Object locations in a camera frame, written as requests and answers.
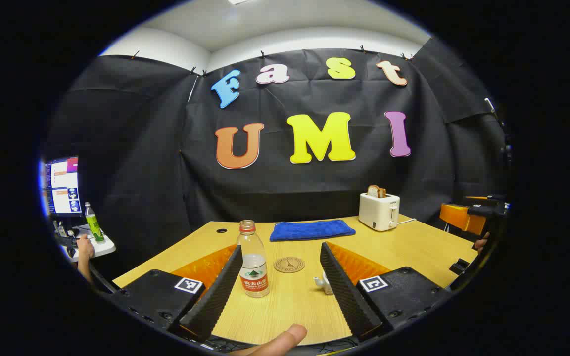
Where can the small black block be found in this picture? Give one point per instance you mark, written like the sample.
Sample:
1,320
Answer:
459,267

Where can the white toaster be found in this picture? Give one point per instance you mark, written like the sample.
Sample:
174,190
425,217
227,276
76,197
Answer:
376,210

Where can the clear plastic water bottle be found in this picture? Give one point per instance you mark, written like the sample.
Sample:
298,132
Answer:
254,262

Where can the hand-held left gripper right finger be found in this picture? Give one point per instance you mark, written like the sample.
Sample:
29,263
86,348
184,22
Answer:
347,296

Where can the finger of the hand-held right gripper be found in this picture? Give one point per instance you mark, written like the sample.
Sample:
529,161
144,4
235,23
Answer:
458,217
483,199

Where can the green drink bottle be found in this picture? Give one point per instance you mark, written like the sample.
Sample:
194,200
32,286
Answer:
93,225

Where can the round wooden coaster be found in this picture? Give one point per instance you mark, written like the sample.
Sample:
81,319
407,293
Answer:
289,265

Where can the black backdrop cloth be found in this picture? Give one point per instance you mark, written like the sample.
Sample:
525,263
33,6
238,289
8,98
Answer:
141,148

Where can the blue folded towel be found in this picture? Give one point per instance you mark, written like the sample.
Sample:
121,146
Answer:
312,230

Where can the toasted bread slice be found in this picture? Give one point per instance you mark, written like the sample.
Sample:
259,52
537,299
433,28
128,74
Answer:
375,192

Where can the small white side table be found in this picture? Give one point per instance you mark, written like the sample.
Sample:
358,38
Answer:
102,247

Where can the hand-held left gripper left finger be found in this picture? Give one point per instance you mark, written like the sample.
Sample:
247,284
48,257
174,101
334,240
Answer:
215,296

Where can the computer monitor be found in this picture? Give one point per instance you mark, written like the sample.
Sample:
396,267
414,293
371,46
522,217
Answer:
62,188

